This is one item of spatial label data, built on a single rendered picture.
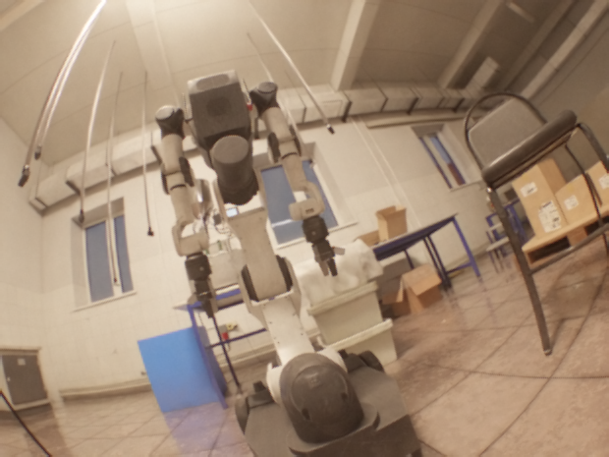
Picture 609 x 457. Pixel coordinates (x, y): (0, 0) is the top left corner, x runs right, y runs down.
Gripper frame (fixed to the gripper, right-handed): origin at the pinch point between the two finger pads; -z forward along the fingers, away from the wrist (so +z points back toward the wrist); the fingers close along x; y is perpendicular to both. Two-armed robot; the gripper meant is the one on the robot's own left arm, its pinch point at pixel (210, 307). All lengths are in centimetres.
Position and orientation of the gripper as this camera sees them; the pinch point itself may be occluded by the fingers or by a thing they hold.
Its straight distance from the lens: 92.7
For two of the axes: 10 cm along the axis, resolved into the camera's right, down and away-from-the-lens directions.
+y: -9.3, 2.9, -2.3
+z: -3.2, -9.4, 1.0
